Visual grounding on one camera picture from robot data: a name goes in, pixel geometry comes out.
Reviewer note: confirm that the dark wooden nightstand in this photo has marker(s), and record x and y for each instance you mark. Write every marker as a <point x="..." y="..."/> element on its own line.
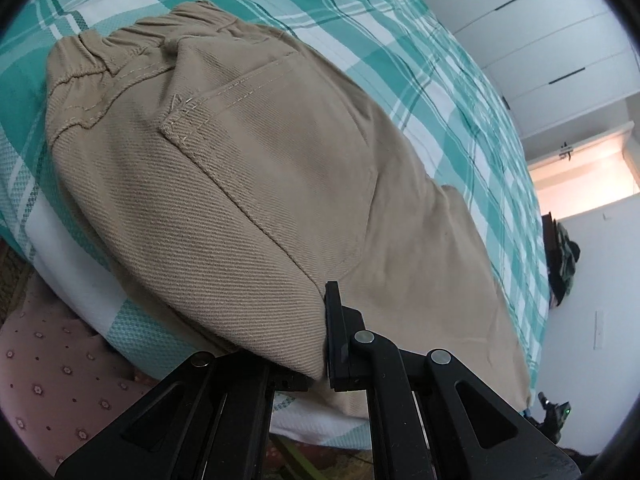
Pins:
<point x="550" y="241"/>

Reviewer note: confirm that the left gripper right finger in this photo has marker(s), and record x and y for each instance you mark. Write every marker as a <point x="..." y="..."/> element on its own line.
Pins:
<point x="430" y="416"/>

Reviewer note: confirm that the white open door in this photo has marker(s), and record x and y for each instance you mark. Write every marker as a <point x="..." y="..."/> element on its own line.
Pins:
<point x="589" y="174"/>

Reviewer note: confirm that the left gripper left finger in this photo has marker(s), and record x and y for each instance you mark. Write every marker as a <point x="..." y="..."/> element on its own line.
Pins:
<point x="208" y="419"/>

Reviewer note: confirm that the teal white plaid bedsheet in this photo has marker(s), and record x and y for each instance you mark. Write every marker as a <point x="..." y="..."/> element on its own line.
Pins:
<point x="397" y="51"/>

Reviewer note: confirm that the white wall switch plate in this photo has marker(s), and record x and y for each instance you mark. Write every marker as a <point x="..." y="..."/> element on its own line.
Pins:
<point x="598" y="335"/>

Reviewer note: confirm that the pile of dark clothes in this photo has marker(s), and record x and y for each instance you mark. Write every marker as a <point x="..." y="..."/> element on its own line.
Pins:
<point x="562" y="266"/>

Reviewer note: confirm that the pink dotted pajama clothing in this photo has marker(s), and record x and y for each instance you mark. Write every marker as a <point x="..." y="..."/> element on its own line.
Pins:
<point x="61" y="383"/>

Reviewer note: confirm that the white wardrobe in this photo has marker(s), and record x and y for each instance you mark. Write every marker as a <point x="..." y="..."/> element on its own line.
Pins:
<point x="550" y="60"/>

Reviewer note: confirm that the khaki beige pants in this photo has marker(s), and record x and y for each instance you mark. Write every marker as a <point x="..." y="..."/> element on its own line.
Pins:
<point x="228" y="172"/>

